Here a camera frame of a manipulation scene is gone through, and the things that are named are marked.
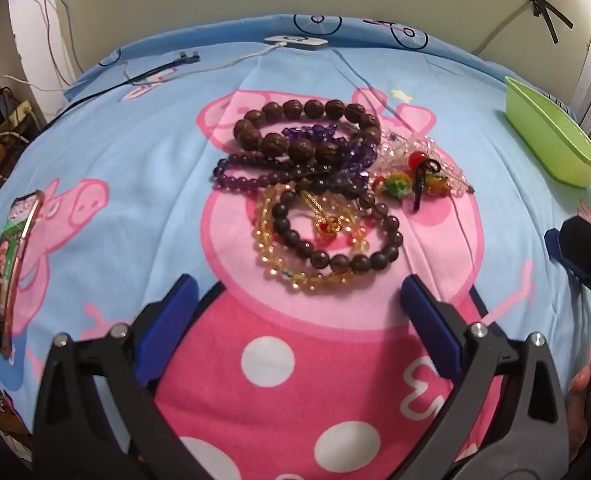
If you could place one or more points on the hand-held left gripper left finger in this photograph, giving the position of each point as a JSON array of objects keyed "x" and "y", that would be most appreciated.
[{"x": 175, "y": 310}]

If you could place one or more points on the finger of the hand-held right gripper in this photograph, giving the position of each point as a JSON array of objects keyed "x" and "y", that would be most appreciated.
[{"x": 588, "y": 250}]

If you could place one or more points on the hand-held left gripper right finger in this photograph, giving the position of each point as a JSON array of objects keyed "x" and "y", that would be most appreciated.
[{"x": 425, "y": 310}]

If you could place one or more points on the colourful bead charm black tassel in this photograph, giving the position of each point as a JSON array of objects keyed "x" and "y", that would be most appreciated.
[{"x": 395, "y": 185}]

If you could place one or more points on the green plastic basket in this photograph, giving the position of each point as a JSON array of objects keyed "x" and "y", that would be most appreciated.
[{"x": 540, "y": 125}]

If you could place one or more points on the person's right hand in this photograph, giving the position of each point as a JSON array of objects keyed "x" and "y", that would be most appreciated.
[{"x": 583, "y": 395}]

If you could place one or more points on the blue cartoon pig blanket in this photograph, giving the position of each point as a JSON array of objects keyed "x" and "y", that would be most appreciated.
[{"x": 125, "y": 160}]

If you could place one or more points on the smartphone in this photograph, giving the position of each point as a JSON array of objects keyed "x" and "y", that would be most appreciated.
[{"x": 5, "y": 270}]

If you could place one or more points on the beige power strip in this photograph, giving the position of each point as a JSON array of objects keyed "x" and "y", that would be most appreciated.
[{"x": 18, "y": 112}]

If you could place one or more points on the white charger pad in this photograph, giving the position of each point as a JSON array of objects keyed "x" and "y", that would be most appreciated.
[{"x": 295, "y": 41}]

